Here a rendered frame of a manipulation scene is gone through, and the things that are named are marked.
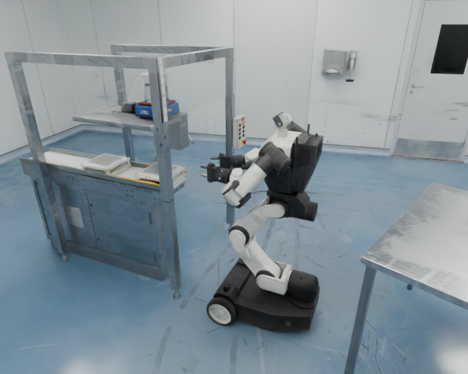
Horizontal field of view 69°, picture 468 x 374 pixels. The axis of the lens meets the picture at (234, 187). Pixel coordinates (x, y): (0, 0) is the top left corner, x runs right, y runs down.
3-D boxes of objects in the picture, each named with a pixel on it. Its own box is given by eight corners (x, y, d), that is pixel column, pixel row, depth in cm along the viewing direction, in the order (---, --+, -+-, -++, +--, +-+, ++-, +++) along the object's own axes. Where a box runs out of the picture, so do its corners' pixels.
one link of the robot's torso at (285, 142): (319, 182, 208) (327, 124, 193) (307, 206, 180) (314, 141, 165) (273, 174, 219) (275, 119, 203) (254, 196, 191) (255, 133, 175)
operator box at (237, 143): (246, 143, 304) (246, 114, 293) (238, 149, 290) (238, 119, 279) (239, 142, 306) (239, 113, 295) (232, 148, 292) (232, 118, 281)
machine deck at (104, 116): (187, 118, 228) (187, 112, 227) (154, 133, 197) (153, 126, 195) (114, 110, 250) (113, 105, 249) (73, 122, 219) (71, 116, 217)
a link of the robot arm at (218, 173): (204, 165, 202) (221, 169, 196) (213, 160, 209) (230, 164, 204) (205, 184, 207) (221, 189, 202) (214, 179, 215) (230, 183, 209)
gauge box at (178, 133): (189, 145, 236) (187, 116, 228) (181, 150, 228) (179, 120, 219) (162, 142, 244) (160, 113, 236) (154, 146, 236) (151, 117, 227)
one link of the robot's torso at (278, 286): (293, 279, 236) (295, 263, 231) (285, 298, 220) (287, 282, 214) (264, 271, 244) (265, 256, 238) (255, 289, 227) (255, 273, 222)
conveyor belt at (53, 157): (186, 182, 244) (186, 176, 242) (166, 197, 223) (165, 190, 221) (48, 156, 293) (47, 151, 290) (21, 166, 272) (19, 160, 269)
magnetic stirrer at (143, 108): (180, 113, 225) (180, 99, 221) (162, 120, 207) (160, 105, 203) (155, 110, 232) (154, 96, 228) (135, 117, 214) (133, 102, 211)
